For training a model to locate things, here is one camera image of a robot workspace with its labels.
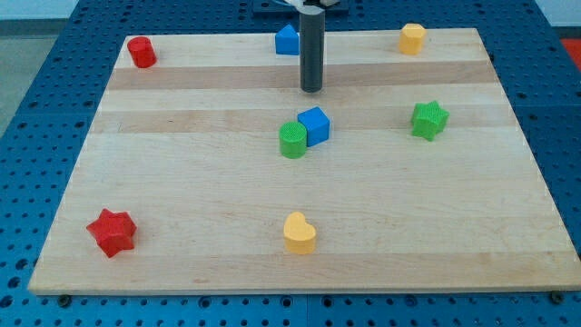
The red cylinder block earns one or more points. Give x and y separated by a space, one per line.
141 51

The yellow hexagonal block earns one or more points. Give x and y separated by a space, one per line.
411 39

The green cylinder block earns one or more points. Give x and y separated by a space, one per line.
293 140

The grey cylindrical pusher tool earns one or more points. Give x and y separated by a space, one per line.
312 31

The blue cube block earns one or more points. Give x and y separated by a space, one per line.
317 124

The light wooden board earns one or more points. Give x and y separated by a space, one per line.
190 149

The green star block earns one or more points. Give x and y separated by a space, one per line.
428 120

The red star block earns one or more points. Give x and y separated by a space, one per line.
113 232

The yellow heart block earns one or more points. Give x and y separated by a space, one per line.
299 235

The blue triangular block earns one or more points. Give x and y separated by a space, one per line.
287 41

